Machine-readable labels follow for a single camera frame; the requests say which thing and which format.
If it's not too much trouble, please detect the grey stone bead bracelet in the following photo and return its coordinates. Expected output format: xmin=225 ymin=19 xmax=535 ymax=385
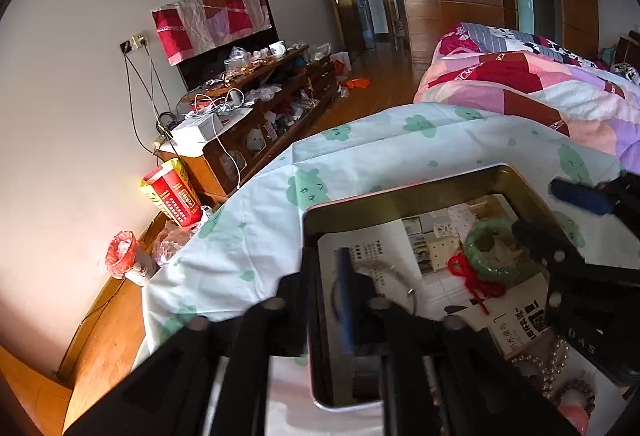
xmin=552 ymin=377 xmax=599 ymax=417

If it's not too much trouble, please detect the green jade bangle red cord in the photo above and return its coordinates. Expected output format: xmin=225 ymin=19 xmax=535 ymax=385
xmin=446 ymin=216 xmax=544 ymax=316

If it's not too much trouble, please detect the cloud print white tablecloth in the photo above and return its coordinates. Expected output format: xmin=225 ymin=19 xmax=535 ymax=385
xmin=139 ymin=104 xmax=639 ymax=358

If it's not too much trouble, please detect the crumpled clear plastic bag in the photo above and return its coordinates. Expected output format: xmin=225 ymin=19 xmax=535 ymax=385
xmin=152 ymin=222 xmax=196 ymax=267

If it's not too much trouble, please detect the white box on cabinet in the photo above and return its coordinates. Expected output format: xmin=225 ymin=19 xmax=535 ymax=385
xmin=170 ymin=113 xmax=222 ymax=146

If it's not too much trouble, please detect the white pearl necklace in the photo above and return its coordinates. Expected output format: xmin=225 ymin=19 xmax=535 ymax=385
xmin=510 ymin=335 xmax=572 ymax=399

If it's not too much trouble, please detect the black television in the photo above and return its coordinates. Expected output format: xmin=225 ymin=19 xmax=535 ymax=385
xmin=177 ymin=0 xmax=280 ymax=92

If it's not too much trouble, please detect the pink Genji tin box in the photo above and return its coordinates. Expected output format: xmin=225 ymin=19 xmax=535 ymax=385
xmin=303 ymin=164 xmax=639 ymax=435

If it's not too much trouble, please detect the printed paper sheet in tin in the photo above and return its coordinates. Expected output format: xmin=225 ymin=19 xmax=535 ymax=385
xmin=311 ymin=193 xmax=625 ymax=435

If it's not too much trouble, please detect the orange object on floor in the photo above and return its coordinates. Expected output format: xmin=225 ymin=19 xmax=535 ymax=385
xmin=342 ymin=78 xmax=371 ymax=90

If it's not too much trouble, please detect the white mug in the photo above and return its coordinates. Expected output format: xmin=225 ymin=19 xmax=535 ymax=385
xmin=269 ymin=40 xmax=286 ymax=57

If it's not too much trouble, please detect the red yellow carton box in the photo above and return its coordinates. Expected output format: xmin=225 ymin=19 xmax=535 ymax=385
xmin=139 ymin=159 xmax=203 ymax=228

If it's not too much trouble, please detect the wooden TV cabinet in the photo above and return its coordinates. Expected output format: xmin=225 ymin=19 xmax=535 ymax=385
xmin=160 ymin=47 xmax=337 ymax=204

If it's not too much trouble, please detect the wall power socket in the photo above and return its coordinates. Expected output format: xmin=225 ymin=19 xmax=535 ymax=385
xmin=119 ymin=33 xmax=149 ymax=55

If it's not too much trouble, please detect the pink bangle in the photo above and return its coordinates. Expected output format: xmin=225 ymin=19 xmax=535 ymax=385
xmin=558 ymin=404 xmax=589 ymax=436

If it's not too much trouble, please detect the red pink patchwork cloth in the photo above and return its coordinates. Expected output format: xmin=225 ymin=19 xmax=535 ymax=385
xmin=151 ymin=0 xmax=273 ymax=66

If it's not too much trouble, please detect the pink patchwork quilt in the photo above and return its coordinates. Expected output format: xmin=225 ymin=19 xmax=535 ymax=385
xmin=413 ymin=22 xmax=639 ymax=173

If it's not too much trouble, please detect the dark wooden headboard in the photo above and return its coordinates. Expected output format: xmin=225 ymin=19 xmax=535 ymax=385
xmin=614 ymin=30 xmax=640 ymax=71

